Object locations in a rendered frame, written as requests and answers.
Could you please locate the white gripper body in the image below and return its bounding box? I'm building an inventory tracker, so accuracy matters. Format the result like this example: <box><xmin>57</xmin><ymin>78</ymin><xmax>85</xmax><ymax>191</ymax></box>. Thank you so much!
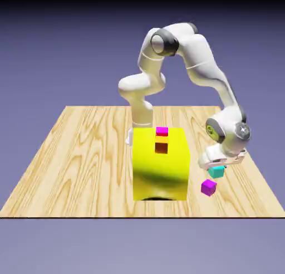
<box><xmin>198</xmin><ymin>144</ymin><xmax>244</xmax><ymax>169</ymax></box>

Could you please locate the small teal cube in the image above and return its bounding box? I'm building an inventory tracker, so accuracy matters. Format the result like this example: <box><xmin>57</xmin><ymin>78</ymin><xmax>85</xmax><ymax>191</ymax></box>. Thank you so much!
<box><xmin>207</xmin><ymin>165</ymin><xmax>225</xmax><ymax>179</ymax></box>

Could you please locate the small purple cube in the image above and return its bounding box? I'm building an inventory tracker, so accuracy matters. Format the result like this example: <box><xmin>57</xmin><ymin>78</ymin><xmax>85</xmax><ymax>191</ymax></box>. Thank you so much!
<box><xmin>200</xmin><ymin>178</ymin><xmax>218</xmax><ymax>197</ymax></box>

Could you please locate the small orange cube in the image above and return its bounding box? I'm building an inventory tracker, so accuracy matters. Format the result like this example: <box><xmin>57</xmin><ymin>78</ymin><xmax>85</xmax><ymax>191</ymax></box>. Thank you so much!
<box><xmin>154</xmin><ymin>135</ymin><xmax>169</xmax><ymax>155</ymax></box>

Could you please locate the large yellow box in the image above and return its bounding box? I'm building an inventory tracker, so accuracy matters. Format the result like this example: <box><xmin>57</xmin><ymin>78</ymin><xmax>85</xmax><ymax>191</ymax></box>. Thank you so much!
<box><xmin>132</xmin><ymin>127</ymin><xmax>191</xmax><ymax>201</ymax></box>

